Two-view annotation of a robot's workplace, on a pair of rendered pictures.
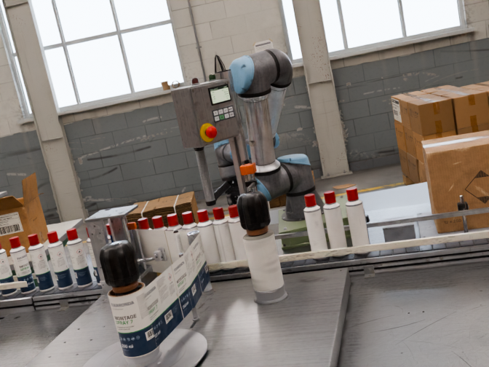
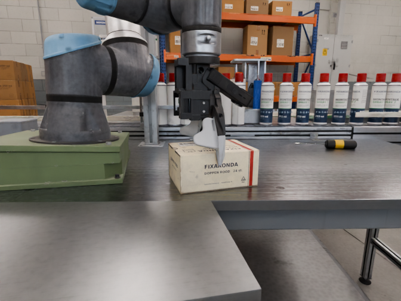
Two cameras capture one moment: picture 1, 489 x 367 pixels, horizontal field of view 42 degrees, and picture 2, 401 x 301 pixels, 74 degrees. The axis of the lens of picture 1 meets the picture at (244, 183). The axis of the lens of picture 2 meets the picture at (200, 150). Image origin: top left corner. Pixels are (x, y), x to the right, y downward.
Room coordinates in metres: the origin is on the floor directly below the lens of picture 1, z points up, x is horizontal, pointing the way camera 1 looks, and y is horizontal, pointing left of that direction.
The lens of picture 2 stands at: (3.04, -0.10, 1.02)
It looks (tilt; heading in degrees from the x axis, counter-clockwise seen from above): 13 degrees down; 164
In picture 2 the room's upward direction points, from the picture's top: straight up
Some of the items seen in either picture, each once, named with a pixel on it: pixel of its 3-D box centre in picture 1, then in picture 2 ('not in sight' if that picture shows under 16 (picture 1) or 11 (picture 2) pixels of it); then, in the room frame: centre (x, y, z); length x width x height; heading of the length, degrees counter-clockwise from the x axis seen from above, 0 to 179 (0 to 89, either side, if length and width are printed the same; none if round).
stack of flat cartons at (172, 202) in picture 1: (164, 218); not in sight; (6.13, 0.84, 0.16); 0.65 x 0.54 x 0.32; 89
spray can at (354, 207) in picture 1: (356, 221); not in sight; (1.86, -0.31, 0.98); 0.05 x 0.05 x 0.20
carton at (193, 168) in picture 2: not in sight; (210, 163); (2.52, 0.07, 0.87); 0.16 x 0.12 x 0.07; 90
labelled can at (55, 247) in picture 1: (59, 260); (322, 99); (2.13, 0.68, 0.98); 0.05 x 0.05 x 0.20
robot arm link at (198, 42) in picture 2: (228, 170); (201, 46); (2.52, 0.05, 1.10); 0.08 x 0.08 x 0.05
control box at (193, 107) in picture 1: (207, 113); not in sight; (2.05, 0.07, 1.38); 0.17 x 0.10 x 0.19; 130
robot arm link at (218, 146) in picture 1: (225, 151); (200, 2); (2.52, 0.05, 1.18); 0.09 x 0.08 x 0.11; 30
